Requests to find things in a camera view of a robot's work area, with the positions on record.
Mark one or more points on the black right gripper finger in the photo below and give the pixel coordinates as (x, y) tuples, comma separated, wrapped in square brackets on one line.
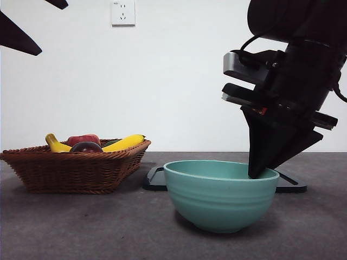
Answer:
[(271, 140)]

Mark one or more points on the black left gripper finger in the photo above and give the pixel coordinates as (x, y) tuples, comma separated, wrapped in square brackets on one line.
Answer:
[(58, 3), (16, 38)]

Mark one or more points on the teal ribbed bowl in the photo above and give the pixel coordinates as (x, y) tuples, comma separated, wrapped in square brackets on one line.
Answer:
[(219, 205)]

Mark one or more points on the dark red plum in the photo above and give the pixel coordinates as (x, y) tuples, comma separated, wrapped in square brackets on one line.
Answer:
[(86, 147)]

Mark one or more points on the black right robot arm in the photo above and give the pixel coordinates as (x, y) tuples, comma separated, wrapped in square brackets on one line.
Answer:
[(306, 81)]

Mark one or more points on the red apple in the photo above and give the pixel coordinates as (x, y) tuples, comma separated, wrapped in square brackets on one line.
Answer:
[(82, 139)]

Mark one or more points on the black rectangular tray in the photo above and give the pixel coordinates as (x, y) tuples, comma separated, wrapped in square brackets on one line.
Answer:
[(154, 182)]

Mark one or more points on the dark green vegetable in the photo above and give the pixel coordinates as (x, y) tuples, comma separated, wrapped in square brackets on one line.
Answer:
[(111, 142)]

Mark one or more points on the brown wicker basket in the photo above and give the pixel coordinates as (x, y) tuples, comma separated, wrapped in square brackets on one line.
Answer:
[(70, 173)]

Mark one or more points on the yellow banana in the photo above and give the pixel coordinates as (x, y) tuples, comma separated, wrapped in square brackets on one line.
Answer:
[(122, 143)]

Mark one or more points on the white wall socket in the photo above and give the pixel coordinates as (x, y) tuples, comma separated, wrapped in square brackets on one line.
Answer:
[(123, 13)]

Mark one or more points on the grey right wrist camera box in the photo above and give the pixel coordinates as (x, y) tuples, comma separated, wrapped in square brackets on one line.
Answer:
[(230, 63)]

